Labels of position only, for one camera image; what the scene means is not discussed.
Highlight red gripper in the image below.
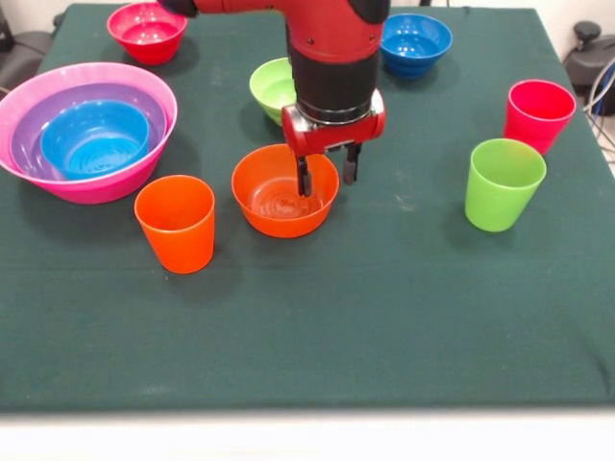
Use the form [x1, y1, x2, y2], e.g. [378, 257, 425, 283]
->
[281, 101, 387, 199]

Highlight orange bowl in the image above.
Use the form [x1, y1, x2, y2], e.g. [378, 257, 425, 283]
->
[231, 143, 341, 239]

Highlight green bowl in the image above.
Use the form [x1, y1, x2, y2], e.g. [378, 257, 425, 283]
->
[248, 57, 298, 128]

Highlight small pinkish red bowl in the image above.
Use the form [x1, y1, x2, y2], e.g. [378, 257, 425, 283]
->
[106, 2, 189, 66]

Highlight large pink bowl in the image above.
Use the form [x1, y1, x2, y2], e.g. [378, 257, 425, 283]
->
[0, 61, 179, 206]

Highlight light blue bowl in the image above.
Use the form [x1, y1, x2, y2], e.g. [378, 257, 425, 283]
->
[39, 99, 152, 182]

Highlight purple bowl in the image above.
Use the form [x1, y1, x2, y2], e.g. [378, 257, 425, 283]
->
[9, 82, 168, 182]

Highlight dark green tablecloth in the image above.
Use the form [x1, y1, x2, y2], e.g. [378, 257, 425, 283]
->
[0, 3, 615, 414]

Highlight dark blue bowl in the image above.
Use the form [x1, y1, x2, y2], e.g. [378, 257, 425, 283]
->
[379, 12, 454, 79]

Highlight orange cup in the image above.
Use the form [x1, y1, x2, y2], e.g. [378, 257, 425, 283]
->
[134, 174, 216, 276]

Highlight green cup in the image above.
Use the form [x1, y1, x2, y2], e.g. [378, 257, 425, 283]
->
[464, 137, 548, 233]

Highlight pinkish red cup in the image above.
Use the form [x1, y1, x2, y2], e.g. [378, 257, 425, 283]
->
[504, 79, 578, 156]

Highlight tangle of cables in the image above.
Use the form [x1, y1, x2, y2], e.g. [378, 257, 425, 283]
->
[582, 60, 615, 167]

